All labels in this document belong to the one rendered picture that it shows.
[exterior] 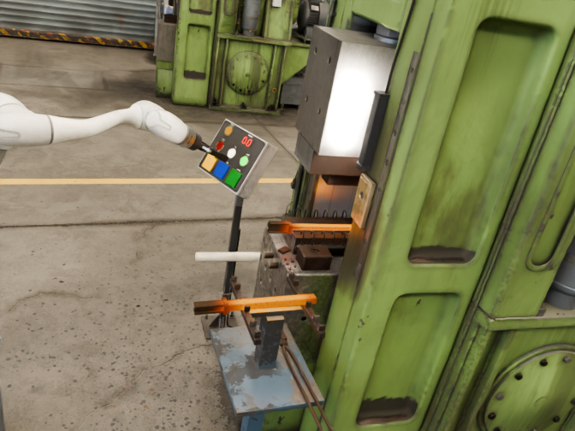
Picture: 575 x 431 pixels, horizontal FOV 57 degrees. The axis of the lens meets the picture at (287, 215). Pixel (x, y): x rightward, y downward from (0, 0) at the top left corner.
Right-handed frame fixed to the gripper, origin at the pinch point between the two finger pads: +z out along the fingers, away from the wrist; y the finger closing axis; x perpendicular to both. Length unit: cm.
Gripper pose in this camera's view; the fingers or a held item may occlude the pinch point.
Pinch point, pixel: (222, 156)
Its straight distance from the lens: 241.8
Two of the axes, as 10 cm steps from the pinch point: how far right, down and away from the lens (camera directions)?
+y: 6.4, 4.4, -6.3
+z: 5.6, 2.8, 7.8
